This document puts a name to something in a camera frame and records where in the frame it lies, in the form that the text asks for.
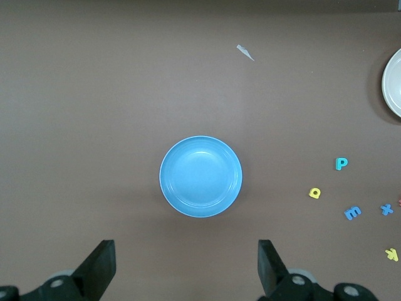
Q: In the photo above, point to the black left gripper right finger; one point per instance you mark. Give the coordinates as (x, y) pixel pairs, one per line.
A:
(275, 276)

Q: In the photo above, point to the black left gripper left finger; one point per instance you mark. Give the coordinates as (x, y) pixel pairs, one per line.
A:
(94, 272)

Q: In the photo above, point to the yellow letter d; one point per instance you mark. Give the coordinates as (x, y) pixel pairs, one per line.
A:
(313, 194)

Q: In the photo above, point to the teal letter p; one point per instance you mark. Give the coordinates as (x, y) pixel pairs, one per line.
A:
(340, 163)

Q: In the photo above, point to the blue letter m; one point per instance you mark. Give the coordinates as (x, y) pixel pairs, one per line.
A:
(352, 214)

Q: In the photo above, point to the yellow letter k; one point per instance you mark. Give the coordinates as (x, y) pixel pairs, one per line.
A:
(391, 254)

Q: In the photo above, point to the blue plate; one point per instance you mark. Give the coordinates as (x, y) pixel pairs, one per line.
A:
(200, 177)

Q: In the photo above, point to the blue letter x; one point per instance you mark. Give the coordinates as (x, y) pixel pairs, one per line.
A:
(387, 209)

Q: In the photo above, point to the brown table cover sheet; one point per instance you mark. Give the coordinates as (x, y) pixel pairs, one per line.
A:
(94, 94)

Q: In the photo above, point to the beige plate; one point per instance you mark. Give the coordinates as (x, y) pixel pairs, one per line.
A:
(393, 84)

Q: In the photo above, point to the small grey paper scrap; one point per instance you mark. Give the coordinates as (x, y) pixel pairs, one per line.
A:
(245, 52)

